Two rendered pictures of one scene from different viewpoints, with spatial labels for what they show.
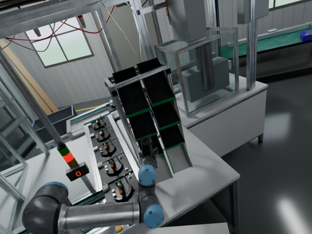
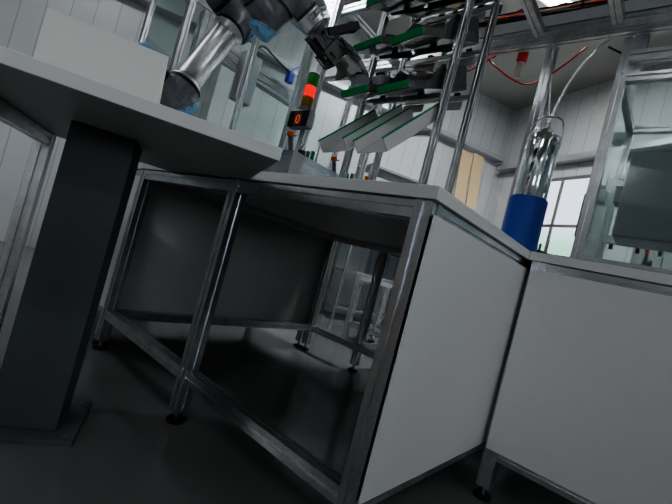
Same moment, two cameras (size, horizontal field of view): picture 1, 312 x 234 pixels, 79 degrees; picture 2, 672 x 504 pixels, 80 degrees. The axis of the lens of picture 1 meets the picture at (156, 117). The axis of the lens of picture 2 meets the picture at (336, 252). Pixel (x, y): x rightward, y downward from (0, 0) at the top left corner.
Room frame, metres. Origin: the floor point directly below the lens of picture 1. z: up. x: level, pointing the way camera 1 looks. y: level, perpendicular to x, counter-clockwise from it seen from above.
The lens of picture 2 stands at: (0.21, -1.03, 0.65)
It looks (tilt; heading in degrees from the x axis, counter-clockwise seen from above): 1 degrees up; 56
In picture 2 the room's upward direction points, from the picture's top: 15 degrees clockwise
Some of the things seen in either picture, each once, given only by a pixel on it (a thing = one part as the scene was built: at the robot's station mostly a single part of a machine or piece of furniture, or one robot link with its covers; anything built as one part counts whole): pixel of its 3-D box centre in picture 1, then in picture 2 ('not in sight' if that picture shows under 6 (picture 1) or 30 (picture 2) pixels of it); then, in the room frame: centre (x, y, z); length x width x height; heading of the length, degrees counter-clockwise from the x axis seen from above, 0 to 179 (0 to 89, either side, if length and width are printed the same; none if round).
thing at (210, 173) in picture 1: (114, 164); (358, 224); (1.30, 0.48, 0.84); 1.50 x 1.41 x 0.03; 105
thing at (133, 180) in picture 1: (123, 192); not in sight; (0.87, 0.36, 0.96); 0.24 x 0.24 x 0.02; 15
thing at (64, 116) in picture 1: (56, 124); (407, 271); (2.68, 1.50, 0.73); 0.62 x 0.42 x 0.23; 105
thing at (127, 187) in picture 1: (122, 191); not in sight; (0.87, 0.36, 0.98); 0.14 x 0.14 x 0.02
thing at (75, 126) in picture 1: (154, 93); not in sight; (2.34, -0.07, 0.92); 2.35 x 0.41 x 0.12; 105
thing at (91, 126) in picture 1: (98, 122); not in sight; (1.82, 0.62, 1.01); 0.24 x 0.24 x 0.13; 15
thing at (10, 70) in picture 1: (56, 137); (321, 68); (0.96, 0.58, 1.46); 0.03 x 0.03 x 1.00; 15
